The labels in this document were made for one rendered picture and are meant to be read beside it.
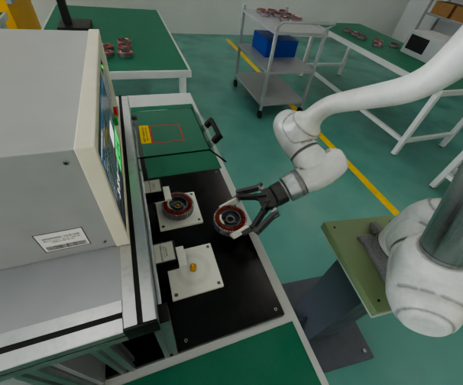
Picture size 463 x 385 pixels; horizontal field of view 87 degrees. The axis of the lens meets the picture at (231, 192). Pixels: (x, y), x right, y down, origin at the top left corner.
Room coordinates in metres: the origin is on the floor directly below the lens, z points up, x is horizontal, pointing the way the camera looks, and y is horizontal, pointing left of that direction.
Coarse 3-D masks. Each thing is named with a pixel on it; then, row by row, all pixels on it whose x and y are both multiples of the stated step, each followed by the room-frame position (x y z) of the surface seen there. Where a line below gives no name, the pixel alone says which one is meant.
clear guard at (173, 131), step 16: (144, 112) 0.71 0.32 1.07; (160, 112) 0.72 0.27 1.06; (176, 112) 0.74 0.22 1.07; (192, 112) 0.75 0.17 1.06; (160, 128) 0.63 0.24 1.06; (176, 128) 0.64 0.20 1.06; (192, 128) 0.66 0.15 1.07; (208, 128) 0.73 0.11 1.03; (144, 144) 0.54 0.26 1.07; (160, 144) 0.55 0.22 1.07; (176, 144) 0.56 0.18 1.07; (192, 144) 0.58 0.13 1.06; (208, 144) 0.59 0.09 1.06; (224, 160) 0.59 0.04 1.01
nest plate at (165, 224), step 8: (192, 192) 0.65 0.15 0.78; (160, 208) 0.55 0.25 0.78; (160, 216) 0.51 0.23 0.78; (192, 216) 0.53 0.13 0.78; (200, 216) 0.54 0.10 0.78; (160, 224) 0.48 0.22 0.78; (168, 224) 0.48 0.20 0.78; (176, 224) 0.49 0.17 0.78; (184, 224) 0.49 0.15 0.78; (192, 224) 0.50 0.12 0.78
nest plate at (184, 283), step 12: (192, 252) 0.39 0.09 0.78; (204, 252) 0.40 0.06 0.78; (204, 264) 0.36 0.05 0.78; (216, 264) 0.36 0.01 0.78; (168, 276) 0.30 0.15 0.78; (180, 276) 0.31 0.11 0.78; (192, 276) 0.31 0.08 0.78; (204, 276) 0.32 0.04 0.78; (216, 276) 0.33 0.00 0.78; (180, 288) 0.27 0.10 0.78; (192, 288) 0.28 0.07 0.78; (204, 288) 0.28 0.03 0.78; (216, 288) 0.29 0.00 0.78
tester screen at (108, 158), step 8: (104, 88) 0.43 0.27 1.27; (104, 96) 0.40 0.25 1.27; (104, 104) 0.37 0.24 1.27; (104, 112) 0.35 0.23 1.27; (104, 120) 0.33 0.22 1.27; (104, 128) 0.30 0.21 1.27; (104, 136) 0.29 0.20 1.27; (104, 144) 0.27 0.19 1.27; (112, 144) 0.34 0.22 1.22; (104, 152) 0.25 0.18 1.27; (112, 152) 0.31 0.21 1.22; (120, 152) 0.41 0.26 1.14; (104, 160) 0.23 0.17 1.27; (112, 160) 0.29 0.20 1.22; (104, 168) 0.22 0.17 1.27; (112, 168) 0.27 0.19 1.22; (112, 176) 0.25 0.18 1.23; (112, 184) 0.24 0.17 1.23; (120, 184) 0.29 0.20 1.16; (120, 200) 0.25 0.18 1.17; (120, 208) 0.23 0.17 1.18
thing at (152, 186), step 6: (144, 180) 0.54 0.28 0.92; (150, 180) 0.54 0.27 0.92; (156, 180) 0.55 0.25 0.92; (144, 186) 0.51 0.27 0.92; (150, 186) 0.52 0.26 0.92; (156, 186) 0.52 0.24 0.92; (162, 186) 0.53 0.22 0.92; (168, 186) 0.57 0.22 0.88; (150, 192) 0.49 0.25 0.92; (156, 192) 0.50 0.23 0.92; (162, 192) 0.50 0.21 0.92; (168, 192) 0.54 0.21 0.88; (150, 198) 0.49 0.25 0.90; (156, 198) 0.50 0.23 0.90; (162, 198) 0.50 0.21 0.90; (168, 198) 0.52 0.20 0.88
